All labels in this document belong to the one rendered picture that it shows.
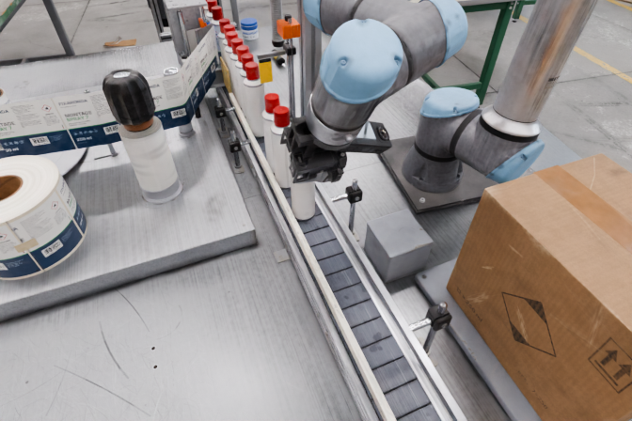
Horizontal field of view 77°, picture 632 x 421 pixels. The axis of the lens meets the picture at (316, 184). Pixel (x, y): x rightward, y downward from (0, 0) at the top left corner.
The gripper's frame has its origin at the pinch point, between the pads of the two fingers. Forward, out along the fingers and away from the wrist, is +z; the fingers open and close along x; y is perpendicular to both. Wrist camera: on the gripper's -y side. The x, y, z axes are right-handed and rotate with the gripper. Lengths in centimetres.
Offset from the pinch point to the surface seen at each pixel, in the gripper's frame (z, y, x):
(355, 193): 8.8, -8.6, 3.3
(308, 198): 12.8, 0.1, 0.9
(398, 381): 0.5, -1.4, 36.3
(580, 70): 167, -294, -85
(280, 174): 20.3, 2.5, -8.2
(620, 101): 144, -280, -43
